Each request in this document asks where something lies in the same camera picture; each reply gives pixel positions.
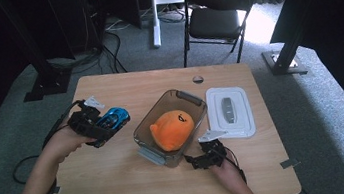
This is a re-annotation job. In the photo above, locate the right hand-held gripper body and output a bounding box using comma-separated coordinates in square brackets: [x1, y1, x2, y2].
[197, 127, 233, 170]

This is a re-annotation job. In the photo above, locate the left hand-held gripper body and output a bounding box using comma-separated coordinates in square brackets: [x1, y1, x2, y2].
[64, 94, 113, 149]

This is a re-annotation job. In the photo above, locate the blue toy car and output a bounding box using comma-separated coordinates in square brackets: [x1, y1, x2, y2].
[89, 105, 135, 149]

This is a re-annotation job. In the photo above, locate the orange plush toy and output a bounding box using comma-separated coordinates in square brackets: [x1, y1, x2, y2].
[147, 107, 199, 155]

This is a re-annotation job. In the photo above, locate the transparent grey storage box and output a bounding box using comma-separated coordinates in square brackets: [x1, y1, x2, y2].
[127, 85, 216, 173]

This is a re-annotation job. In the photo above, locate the white box lid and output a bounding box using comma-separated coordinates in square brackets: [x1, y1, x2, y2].
[203, 82, 258, 143]

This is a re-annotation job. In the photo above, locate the person's right hand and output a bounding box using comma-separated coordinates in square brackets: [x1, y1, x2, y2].
[210, 160, 247, 193]

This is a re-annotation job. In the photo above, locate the person's left hand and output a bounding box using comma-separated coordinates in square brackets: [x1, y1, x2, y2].
[38, 122, 100, 167]

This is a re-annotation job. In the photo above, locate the black metal stand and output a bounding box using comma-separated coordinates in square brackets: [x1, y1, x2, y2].
[254, 0, 336, 81]
[0, 0, 77, 105]

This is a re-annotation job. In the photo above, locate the dark equipment rack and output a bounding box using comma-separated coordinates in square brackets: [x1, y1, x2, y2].
[42, 0, 147, 63]

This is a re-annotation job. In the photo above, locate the black folding chair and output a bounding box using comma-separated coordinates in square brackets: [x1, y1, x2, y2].
[175, 0, 263, 71]

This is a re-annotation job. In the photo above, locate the right hand-held gripper cable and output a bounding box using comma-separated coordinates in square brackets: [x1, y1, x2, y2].
[215, 142, 248, 187]

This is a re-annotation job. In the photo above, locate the hand-held gripper cable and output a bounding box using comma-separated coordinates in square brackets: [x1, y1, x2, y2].
[215, 142, 248, 187]
[0, 100, 97, 194]

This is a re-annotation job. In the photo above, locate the left hand-held gripper cable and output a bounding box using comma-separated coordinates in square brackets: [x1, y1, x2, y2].
[0, 100, 97, 194]

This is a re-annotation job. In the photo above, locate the bundle of black floor cables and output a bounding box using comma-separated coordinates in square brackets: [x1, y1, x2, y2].
[44, 26, 129, 84]

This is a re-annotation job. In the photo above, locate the looped black floor cable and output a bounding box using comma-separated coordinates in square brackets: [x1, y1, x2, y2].
[10, 154, 46, 186]

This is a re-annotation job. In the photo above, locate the white desk frame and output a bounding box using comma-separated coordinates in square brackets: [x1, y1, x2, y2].
[146, 0, 237, 49]

